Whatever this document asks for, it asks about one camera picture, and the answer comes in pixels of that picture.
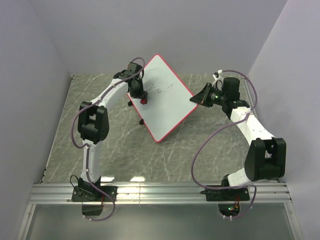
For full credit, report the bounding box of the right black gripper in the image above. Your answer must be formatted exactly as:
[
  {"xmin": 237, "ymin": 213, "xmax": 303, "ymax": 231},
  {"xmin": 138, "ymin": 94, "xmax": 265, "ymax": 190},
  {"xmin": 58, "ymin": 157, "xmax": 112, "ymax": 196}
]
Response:
[{"xmin": 189, "ymin": 83, "xmax": 227, "ymax": 109}]

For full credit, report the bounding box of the red and black eraser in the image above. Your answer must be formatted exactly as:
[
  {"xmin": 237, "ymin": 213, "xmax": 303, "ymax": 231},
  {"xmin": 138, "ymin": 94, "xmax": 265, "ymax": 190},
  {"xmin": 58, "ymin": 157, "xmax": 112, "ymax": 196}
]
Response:
[{"xmin": 140, "ymin": 98, "xmax": 148, "ymax": 105}]

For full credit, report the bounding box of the white board with pink frame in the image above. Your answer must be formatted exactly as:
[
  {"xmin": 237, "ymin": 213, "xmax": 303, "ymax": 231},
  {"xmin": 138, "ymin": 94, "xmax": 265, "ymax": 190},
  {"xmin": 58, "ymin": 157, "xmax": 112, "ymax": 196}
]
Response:
[{"xmin": 129, "ymin": 54, "xmax": 198, "ymax": 143}]

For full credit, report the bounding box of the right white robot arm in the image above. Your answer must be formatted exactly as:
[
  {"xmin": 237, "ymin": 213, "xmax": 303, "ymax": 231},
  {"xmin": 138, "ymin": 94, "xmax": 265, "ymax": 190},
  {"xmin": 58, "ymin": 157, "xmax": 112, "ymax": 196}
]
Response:
[{"xmin": 190, "ymin": 69, "xmax": 287, "ymax": 200}]

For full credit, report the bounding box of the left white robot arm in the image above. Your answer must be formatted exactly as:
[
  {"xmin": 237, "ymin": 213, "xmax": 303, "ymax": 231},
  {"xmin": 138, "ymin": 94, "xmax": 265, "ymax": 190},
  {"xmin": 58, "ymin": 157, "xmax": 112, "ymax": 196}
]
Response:
[{"xmin": 70, "ymin": 60, "xmax": 148, "ymax": 201}]

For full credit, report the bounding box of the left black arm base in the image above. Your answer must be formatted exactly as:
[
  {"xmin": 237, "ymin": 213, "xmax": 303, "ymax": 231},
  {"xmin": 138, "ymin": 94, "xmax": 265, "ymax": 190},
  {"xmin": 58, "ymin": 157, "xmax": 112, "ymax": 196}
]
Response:
[{"xmin": 71, "ymin": 185, "xmax": 118, "ymax": 202}]

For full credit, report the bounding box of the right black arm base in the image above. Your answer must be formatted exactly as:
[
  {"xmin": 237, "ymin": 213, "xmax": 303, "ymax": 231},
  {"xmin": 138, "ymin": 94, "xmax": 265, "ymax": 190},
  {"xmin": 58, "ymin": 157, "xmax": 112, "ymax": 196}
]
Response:
[{"xmin": 200, "ymin": 188, "xmax": 250, "ymax": 202}]

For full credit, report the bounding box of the far black board clip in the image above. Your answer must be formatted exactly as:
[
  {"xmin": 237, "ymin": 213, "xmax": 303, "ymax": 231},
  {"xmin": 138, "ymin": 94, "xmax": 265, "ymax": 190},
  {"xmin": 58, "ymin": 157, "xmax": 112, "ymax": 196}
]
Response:
[{"xmin": 127, "ymin": 100, "xmax": 133, "ymax": 107}]

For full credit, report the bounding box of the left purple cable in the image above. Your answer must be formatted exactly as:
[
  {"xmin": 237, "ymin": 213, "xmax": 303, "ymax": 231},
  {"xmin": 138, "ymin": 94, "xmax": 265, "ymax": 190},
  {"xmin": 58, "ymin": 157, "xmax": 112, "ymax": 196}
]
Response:
[{"xmin": 70, "ymin": 57, "xmax": 146, "ymax": 222}]

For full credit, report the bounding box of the purple cable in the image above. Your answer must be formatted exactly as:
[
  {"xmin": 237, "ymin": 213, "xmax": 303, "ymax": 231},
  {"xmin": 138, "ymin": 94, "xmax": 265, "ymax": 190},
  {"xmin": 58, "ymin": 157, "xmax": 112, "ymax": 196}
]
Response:
[
  {"xmin": 70, "ymin": 57, "xmax": 146, "ymax": 222},
  {"xmin": 191, "ymin": 69, "xmax": 258, "ymax": 221}
]

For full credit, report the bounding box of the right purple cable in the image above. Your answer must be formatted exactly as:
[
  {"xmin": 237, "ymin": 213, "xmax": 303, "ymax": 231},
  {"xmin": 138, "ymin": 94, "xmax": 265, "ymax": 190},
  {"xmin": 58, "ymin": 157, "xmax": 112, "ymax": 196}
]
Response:
[{"xmin": 191, "ymin": 69, "xmax": 258, "ymax": 221}]

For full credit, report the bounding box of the aluminium rail at table front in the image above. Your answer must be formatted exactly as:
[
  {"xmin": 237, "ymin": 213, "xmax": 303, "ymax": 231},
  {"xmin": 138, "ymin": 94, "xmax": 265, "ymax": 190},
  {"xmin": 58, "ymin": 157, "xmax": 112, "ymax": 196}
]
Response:
[{"xmin": 28, "ymin": 181, "xmax": 292, "ymax": 205}]

